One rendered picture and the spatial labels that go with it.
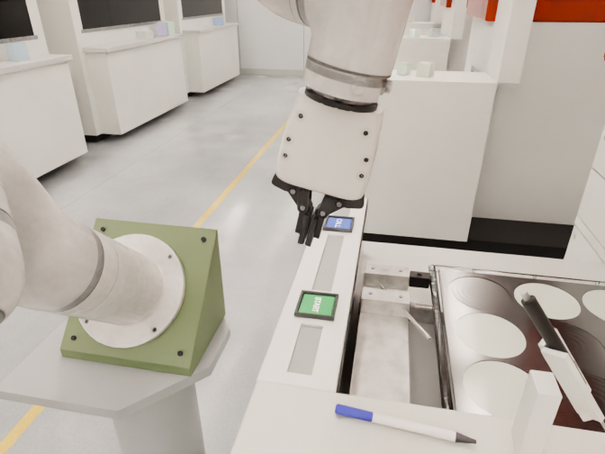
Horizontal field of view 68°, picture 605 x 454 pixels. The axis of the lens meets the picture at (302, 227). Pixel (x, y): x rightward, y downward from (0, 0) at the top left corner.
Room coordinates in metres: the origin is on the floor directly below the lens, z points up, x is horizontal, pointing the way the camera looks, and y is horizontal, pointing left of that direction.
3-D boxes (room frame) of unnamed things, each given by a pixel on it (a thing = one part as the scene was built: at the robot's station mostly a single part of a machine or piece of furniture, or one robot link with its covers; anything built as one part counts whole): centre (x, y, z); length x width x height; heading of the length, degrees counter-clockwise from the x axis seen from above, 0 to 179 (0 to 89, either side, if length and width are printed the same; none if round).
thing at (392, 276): (0.70, -0.15, 0.89); 0.08 x 0.03 x 0.03; 79
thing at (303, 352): (0.65, -0.04, 0.89); 0.55 x 0.09 x 0.14; 169
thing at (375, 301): (0.62, -0.14, 0.89); 0.08 x 0.03 x 0.03; 79
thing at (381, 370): (0.54, -0.12, 0.87); 0.36 x 0.08 x 0.03; 169
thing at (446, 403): (0.55, -0.21, 0.90); 0.38 x 0.01 x 0.01; 169
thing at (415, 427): (0.32, -0.10, 0.97); 0.14 x 0.01 x 0.01; 73
